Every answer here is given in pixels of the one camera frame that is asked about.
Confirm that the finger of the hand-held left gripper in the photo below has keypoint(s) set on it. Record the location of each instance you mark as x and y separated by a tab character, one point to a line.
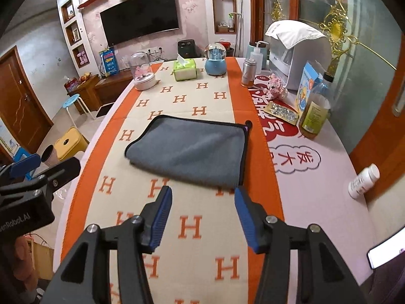
60	169

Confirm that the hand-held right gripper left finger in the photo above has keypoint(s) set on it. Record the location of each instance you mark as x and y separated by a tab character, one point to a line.
162	210

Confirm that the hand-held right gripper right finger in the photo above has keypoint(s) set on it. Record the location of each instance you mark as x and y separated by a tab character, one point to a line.
245	215

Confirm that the grey towel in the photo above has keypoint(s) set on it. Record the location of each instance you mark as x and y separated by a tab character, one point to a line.
189	150

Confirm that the brown paper cup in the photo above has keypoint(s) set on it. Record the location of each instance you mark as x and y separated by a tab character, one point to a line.
49	155

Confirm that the yellow plastic stool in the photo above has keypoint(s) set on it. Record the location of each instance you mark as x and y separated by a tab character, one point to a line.
68	142

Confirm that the orange patterned blanket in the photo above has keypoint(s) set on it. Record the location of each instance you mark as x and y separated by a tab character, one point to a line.
177	177

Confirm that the blue plastic chair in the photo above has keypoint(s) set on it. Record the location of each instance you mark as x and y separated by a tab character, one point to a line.
22	161

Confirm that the blue round stool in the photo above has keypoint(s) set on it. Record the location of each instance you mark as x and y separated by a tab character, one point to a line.
71	103

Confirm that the printed white tablecloth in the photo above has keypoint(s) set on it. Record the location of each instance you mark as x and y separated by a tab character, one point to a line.
316	196

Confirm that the wooden door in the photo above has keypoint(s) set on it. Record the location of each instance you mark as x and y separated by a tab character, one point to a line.
19	95

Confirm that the red gift box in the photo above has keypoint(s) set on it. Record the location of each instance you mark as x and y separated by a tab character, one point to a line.
72	84

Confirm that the wooden tv cabinet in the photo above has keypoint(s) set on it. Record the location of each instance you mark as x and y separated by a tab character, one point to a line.
104	87

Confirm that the blister pill pack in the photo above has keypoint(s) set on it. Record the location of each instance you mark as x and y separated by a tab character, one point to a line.
283	112

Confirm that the blue printed bag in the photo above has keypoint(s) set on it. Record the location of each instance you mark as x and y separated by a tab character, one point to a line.
109	61

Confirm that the white pill bottle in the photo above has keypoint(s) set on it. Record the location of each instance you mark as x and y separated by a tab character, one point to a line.
364	182

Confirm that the pink glass dome music box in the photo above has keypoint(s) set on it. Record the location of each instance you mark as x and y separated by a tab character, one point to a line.
143	72

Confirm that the clear oil bottle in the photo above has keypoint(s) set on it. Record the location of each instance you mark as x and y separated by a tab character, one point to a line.
314	107

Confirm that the pink plush toy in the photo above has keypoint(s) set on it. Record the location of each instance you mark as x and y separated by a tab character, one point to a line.
276	84

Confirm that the silver metal can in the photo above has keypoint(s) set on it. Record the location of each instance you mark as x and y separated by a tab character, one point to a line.
248	72

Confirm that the green tissue box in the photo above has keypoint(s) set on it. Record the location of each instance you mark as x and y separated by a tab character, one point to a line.
184	69

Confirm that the smartphone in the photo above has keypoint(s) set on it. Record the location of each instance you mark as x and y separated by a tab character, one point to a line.
384	253

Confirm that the blue cartoon carton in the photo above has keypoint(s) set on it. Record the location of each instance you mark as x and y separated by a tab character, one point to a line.
308	85

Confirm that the blue snow globe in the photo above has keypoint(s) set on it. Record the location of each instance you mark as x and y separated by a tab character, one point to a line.
216	61

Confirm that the white pump bottle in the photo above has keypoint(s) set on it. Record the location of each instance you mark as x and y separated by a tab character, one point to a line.
258	55

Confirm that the white water dispenser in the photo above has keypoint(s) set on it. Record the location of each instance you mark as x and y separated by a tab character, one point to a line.
297	53

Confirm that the black television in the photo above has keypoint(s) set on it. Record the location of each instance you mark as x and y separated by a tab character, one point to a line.
140	15

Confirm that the gold hanging ornament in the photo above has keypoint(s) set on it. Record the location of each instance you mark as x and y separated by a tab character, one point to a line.
340	28

